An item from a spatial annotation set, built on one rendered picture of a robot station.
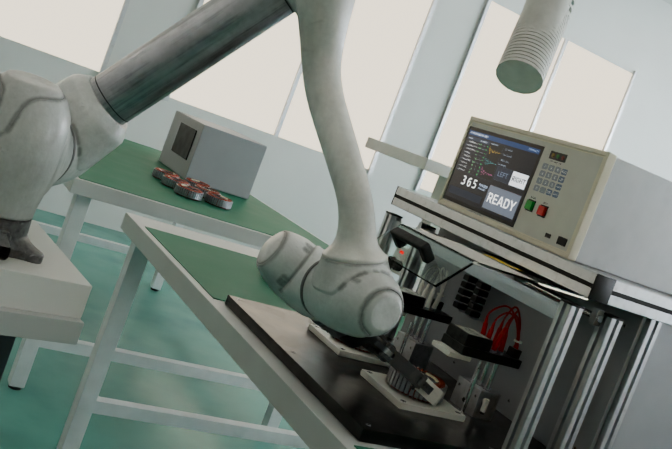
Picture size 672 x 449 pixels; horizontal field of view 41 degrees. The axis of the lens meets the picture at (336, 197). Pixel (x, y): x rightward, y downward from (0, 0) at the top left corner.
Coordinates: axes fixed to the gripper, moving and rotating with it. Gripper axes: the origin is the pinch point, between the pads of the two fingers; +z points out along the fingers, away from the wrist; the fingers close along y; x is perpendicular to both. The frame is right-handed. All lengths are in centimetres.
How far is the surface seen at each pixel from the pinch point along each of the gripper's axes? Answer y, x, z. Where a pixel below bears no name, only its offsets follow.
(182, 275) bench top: -63, -16, -21
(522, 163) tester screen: -10.5, 46.5, -5.9
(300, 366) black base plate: -4.5, -11.9, -18.5
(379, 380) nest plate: -2.5, -4.4, -4.6
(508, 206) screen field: -9.6, 38.3, -2.4
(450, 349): 1.4, 8.5, 0.3
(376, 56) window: -472, 182, 163
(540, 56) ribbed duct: -105, 110, 41
